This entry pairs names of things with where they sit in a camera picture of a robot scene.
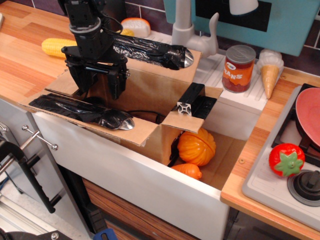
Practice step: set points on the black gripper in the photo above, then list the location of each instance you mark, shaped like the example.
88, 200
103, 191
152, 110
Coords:
94, 54

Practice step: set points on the brown cardboard box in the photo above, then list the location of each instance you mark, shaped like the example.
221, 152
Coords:
150, 94

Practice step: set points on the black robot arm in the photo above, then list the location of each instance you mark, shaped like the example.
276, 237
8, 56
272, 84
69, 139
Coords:
83, 12

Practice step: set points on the black taped spoon front flap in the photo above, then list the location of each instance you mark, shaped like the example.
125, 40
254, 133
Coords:
84, 112

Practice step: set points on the black taped spoon flap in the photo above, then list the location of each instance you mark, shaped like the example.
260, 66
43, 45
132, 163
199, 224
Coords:
84, 112
165, 55

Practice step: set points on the small yellow corn piece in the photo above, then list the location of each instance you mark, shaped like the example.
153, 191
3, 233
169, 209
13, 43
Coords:
126, 32

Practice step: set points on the yellow toy corn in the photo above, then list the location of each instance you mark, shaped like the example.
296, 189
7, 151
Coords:
53, 46

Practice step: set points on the black taped spoon back flap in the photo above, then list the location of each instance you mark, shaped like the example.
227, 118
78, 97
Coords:
165, 55

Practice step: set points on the grey toy faucet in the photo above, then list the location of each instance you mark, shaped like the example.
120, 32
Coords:
183, 31

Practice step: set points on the aluminium extrusion with black block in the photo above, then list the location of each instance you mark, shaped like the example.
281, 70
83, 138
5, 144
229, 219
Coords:
194, 102

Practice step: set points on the white toy sink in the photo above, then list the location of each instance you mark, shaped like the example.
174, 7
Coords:
192, 207

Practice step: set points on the orange toy pumpkin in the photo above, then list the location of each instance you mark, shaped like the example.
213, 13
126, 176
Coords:
197, 148

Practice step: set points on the orange toy carrot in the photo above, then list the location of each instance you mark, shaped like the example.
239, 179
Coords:
189, 169

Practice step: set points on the orange beans can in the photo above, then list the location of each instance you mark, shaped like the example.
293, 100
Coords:
238, 68

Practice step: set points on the toy ice cream cone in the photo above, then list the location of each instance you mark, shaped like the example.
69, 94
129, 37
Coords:
270, 63

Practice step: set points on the teal toy microwave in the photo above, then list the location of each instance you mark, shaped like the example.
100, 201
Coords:
280, 25

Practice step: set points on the white toy stove top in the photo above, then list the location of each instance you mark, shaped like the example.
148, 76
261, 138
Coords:
270, 189

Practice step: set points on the red toy tomato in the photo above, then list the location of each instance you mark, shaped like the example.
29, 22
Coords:
286, 159

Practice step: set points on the pink plate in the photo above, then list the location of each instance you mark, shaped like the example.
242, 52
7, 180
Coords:
308, 113

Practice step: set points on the grey stove knob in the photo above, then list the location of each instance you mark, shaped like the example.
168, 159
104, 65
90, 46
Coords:
305, 187

